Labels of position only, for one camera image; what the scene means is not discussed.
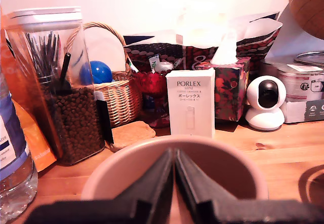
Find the cork coaster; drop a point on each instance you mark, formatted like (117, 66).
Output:
(131, 135)

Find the white Porlex grinder box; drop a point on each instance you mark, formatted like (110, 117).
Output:
(189, 107)

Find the red glass candle holder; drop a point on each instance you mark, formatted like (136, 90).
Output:
(152, 89)

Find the dark floral tissue box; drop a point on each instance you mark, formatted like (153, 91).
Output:
(230, 92)

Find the clear canister of coffee beans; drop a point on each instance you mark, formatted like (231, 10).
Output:
(76, 122)

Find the small white jar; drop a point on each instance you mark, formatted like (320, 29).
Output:
(164, 66)

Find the blue ball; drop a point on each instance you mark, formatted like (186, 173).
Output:
(98, 73)

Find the white and grey cardboard box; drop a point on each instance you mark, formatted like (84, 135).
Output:
(301, 112)

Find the red dotted gift bag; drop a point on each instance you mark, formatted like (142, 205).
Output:
(177, 50)

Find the black coffee scoop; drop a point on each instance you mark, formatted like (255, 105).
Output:
(64, 77)

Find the clear plastic water bottle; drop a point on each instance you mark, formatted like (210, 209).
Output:
(12, 173)

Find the silver metal tin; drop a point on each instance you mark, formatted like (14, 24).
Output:
(301, 82)

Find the brown wooden globe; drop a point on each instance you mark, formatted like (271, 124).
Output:
(308, 8)

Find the white round security camera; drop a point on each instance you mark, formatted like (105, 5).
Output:
(265, 99)

